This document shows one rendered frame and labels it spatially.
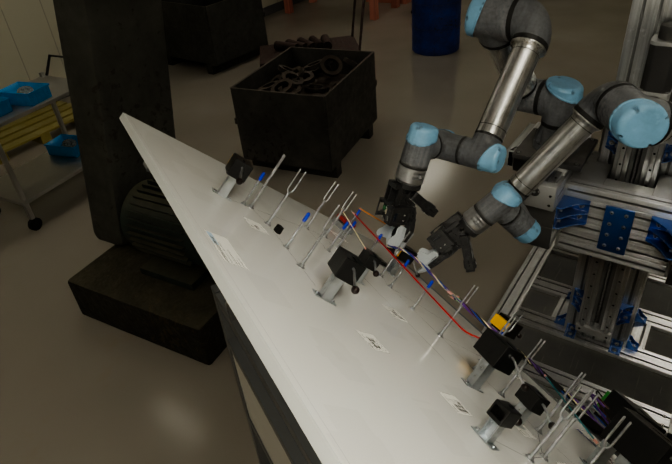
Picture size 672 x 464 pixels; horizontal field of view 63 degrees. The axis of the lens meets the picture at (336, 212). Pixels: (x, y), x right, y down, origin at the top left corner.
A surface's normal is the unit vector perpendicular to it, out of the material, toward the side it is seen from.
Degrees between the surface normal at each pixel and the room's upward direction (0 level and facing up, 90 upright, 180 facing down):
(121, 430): 0
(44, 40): 90
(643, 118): 87
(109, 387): 0
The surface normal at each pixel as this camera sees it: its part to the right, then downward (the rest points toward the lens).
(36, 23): 0.82, 0.26
